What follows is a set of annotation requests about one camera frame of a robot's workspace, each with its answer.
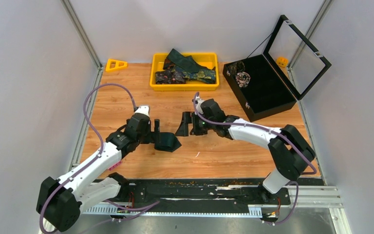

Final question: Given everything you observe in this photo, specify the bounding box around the rolled floral tie in box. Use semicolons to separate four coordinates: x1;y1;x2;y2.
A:
235;72;251;88

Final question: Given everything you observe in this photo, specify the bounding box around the blue floral tie in bin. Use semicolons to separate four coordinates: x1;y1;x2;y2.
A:
171;67;216;84

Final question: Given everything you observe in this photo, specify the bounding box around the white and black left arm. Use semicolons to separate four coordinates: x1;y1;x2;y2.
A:
37;106;151;234

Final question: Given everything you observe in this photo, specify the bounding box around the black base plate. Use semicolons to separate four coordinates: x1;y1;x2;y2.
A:
111;178;291;214

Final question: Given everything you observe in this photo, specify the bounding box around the dark patterned tie in bin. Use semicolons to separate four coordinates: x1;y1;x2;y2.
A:
155;70;185;84

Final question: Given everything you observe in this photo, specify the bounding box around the black gift box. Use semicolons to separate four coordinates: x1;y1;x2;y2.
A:
223;15;332;121

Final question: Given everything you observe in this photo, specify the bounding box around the yellow round toy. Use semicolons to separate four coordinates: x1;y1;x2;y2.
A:
276;57;289;68

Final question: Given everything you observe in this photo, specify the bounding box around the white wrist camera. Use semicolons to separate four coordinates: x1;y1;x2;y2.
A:
134;105;150;117
193;97;204;115

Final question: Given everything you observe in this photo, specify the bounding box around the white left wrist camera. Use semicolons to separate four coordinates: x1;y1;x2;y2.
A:
134;105;150;117

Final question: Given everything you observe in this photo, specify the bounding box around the yellow triangle toy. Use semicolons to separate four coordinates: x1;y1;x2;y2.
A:
105;58;128;73

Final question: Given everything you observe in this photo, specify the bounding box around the aluminium rail frame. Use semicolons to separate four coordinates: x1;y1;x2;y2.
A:
38;180;352;234

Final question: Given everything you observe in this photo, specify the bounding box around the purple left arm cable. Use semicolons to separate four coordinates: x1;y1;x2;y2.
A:
38;83;160;234

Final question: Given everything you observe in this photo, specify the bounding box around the rolled dark tie in box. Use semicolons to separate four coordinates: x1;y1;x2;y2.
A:
226;60;245;79

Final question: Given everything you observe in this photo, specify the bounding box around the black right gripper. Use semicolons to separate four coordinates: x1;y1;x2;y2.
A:
175;112;215;137

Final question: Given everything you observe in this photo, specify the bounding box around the dark green tie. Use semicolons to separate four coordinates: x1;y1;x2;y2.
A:
154;132;182;153
163;49;216;73

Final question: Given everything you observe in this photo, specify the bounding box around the dark green tie in bin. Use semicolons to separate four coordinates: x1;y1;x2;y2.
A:
163;49;216;73

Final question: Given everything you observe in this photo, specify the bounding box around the colourful toy brick block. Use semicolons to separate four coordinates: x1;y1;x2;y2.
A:
108;161;122;171

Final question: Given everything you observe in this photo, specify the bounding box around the yellow plastic bin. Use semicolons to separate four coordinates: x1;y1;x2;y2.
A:
149;50;220;91

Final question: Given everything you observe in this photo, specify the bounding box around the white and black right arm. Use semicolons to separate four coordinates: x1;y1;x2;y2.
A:
175;97;317;204

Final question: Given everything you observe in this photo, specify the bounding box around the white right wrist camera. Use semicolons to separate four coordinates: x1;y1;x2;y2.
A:
193;97;204;115

